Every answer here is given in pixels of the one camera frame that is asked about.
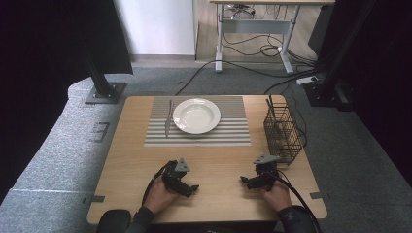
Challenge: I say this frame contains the person's right hand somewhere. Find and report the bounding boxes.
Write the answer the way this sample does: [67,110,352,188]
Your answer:
[261,180,292,214]

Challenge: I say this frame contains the black floor cable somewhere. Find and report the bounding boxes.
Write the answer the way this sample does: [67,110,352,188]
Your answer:
[174,59,322,97]

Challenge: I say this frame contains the black curtain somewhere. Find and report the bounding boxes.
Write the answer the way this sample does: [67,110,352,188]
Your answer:
[307,0,412,188]
[0,0,134,205]

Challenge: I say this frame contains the white deep plate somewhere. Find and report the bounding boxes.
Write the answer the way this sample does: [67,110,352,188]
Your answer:
[172,98,222,135]

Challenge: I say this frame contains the grey tape strip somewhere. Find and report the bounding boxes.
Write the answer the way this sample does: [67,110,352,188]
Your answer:
[81,194,106,206]
[309,191,332,201]

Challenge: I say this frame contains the black metal stand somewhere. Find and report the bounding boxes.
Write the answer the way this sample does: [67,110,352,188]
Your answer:
[302,0,378,109]
[81,48,128,105]

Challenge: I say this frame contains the grey striped placemat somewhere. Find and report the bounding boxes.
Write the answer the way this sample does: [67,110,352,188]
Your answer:
[144,95,253,148]

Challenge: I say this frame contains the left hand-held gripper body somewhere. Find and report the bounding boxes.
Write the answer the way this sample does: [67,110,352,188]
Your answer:
[161,157,191,196]

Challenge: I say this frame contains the tangled black cables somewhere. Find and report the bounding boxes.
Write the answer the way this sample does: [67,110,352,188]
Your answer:
[224,2,258,19]

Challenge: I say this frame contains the white power strip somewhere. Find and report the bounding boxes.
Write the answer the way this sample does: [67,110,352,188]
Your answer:
[295,75,321,86]

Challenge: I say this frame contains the black wire cutlery basket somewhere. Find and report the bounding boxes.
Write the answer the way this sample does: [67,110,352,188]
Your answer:
[262,102,303,167]

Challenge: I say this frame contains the silver table knife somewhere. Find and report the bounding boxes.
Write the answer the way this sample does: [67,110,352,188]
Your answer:
[164,99,175,139]

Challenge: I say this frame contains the person's left hand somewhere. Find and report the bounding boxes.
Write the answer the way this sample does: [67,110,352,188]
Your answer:
[143,176,183,216]

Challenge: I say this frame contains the white metal frame desk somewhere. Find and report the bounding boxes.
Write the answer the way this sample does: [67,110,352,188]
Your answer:
[208,0,336,75]

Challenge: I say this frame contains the left hand-held gripper cable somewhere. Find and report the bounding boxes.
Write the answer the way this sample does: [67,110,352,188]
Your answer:
[141,160,171,208]

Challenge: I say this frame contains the hand-held gripper cable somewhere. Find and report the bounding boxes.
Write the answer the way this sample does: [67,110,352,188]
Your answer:
[141,160,171,208]
[265,170,323,233]

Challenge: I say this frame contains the right hand-held gripper cable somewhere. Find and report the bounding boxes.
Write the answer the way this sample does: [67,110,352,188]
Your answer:
[265,170,323,233]

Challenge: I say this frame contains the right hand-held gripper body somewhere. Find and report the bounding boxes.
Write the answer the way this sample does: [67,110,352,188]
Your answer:
[253,152,282,191]

